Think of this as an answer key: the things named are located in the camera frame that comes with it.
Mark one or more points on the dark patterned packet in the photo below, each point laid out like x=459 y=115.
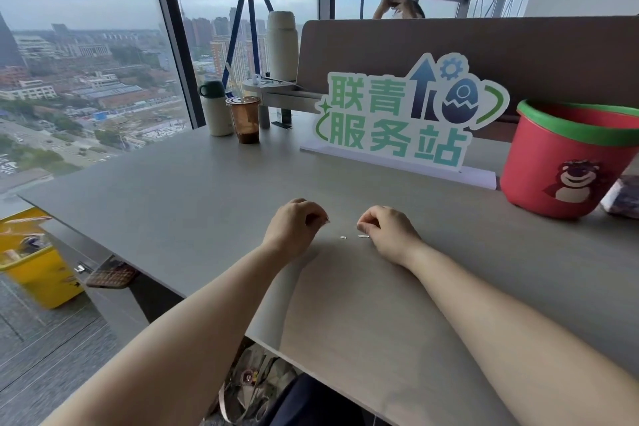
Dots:
x=624 y=198

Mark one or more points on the person's left hand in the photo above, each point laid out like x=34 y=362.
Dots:
x=292 y=226

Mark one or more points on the brown woven basket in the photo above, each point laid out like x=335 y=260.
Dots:
x=111 y=275

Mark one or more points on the cream bottle with green lid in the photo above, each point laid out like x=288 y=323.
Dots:
x=216 y=111

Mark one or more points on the person's right hand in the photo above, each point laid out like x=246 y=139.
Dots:
x=392 y=236

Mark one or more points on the red bucket with green rim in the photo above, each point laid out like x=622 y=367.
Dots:
x=559 y=161

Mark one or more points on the dark window frame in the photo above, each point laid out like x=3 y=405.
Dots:
x=177 y=36

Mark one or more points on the small grey cylinder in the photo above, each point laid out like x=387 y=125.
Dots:
x=264 y=117

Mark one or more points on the grey drawer cabinet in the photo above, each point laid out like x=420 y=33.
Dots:
x=125 y=306

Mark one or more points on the brown desk partition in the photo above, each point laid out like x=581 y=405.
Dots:
x=549 y=56

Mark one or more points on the person's right fingers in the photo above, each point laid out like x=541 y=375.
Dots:
x=368 y=221

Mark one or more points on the person's right forearm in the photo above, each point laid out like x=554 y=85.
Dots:
x=504 y=331

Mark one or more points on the yellow plastic bin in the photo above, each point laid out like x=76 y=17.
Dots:
x=37 y=266

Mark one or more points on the green and white cutout sign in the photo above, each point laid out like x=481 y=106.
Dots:
x=399 y=116

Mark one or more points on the person's left fingers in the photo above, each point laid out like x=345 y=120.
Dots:
x=315 y=217

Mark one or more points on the tall white thermos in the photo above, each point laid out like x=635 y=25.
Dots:
x=282 y=46

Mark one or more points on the person's dark clothing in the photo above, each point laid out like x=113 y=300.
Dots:
x=319 y=403

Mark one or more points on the plastic cup with brown drink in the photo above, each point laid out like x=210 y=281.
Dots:
x=243 y=121

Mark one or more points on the person's left forearm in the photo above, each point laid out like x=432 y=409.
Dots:
x=199 y=336

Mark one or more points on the white sign base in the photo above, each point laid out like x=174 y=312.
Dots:
x=479 y=178

